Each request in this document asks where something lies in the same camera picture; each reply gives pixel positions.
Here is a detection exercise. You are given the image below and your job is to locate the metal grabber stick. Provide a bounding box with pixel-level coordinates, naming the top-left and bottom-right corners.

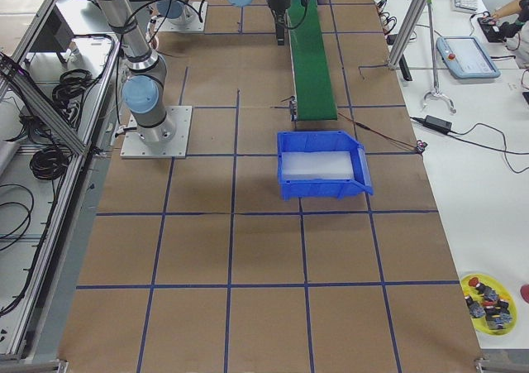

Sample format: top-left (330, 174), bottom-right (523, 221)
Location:
top-left (422, 0), bottom-right (456, 114)

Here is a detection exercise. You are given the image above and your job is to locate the white foam pad near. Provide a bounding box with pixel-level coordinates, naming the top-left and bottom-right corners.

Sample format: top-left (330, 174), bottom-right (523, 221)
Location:
top-left (280, 151), bottom-right (354, 180)

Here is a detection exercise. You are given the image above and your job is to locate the aluminium frame post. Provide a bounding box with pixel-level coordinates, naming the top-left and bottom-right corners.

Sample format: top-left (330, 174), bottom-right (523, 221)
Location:
top-left (388, 0), bottom-right (427, 73)

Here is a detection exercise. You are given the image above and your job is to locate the green conveyor belt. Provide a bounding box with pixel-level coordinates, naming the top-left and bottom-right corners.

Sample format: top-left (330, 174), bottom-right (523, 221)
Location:
top-left (288, 0), bottom-right (337, 121)

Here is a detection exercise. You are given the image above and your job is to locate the black power adapter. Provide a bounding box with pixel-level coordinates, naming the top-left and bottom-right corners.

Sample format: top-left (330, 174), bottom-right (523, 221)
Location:
top-left (423, 115), bottom-right (452, 134)

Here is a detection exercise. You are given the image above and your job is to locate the near blue plastic bin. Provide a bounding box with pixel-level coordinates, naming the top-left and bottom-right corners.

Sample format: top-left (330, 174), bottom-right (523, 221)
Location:
top-left (277, 131), bottom-right (374, 200)

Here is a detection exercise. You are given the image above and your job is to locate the robot teach pendant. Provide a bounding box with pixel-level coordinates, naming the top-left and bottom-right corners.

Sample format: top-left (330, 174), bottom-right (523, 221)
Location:
top-left (436, 36), bottom-right (501, 79)

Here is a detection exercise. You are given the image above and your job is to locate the yellow plate of buttons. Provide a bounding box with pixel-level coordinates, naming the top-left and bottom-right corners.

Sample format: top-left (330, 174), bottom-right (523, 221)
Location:
top-left (460, 273), bottom-right (517, 336)

